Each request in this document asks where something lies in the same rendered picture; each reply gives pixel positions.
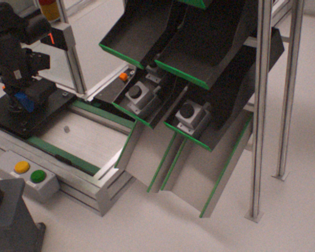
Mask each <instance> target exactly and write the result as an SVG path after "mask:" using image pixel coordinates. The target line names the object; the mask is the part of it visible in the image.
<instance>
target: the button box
mask: <svg viewBox="0 0 315 252"><path fill-rule="evenodd" d="M20 161H26V162H27V163H28V165H29V168H28V169H27V170H26V171H25V172H23V173H17V172H16V171H15V169H14V166H15V165H16V163H18V162H20ZM35 170H43V171H44V172H45V178H44V179H43V180H41V181H39V182H33V181H32V180H31V178H30V175H31V174H32V172H33V171H35ZM0 178H1V179H3V180H5V179H16V178H23V179H24V181H25V187H24V191H23V192H25V193H27V194H28V195H30V196H32V197H33V198H35V199H37V200H39V201H40V202H42V203H44V202H45V201H46V200H48V199H49V198H50V197H51V196H52V195H53V194H54V193H55V192H56V191H57V190H59V189H60V185H59V182H58V180H57V177H56V175H55V174H54V173H53V172H51V171H49V170H47V169H45V168H43V167H41V166H39V165H37V164H36V163H34V162H32V161H30V160H28V159H26V158H24V157H22V156H20V155H18V154H17V153H15V152H13V151H11V150H7V151H6V152H5V153H3V154H2V155H1V156H0Z"/></svg>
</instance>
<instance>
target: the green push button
mask: <svg viewBox="0 0 315 252"><path fill-rule="evenodd" d="M30 178H31V180H32V181H33V182H39V181H41V180H43V179H44V178H45V172H44V171H43V170H35V171H33V172H32V174H31V175H30Z"/></svg>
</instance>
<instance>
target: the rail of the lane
mask: <svg viewBox="0 0 315 252"><path fill-rule="evenodd" d="M7 150H11V151H13V152H15V153H17V154H18V155H20V156H22V157H24V158H26V159H28V160H30V161H32V162H34V163H36V164H37V165H39V166H41V167H43V168H45V169H47V170H49V171H51V172H53V173H54V174H55V175H56V177H57V180H58V182H59V185H60V189H59V190H57V191H56V192H57V193H59V194H61V195H63V196H64V197H66V198H68V199H70V200H72V201H73V202H75V203H77V204H79V205H81V206H82V207H85V208H86V209H88V210H90V211H92V212H94V213H95V214H97V215H99V216H101V217H103V216H104V215H105V214H106V213H107V212H108V210H109V209H110V208H111V207H112V203H111V199H110V196H109V192H108V189H107V185H106V183H105V182H103V181H101V180H99V179H97V178H95V177H92V176H90V175H88V174H86V173H84V172H82V171H80V170H78V169H76V168H74V167H72V163H71V161H70V160H68V159H66V158H64V157H62V156H60V155H58V154H56V155H55V157H53V156H51V155H49V154H47V153H45V152H43V151H41V150H39V149H37V148H35V147H33V146H31V145H29V144H27V143H25V142H23V141H21V140H19V139H17V138H15V137H13V136H11V135H9V134H7V133H5V132H3V131H1V130H0V156H1V155H2V154H3V153H5V152H6V151H7Z"/></svg>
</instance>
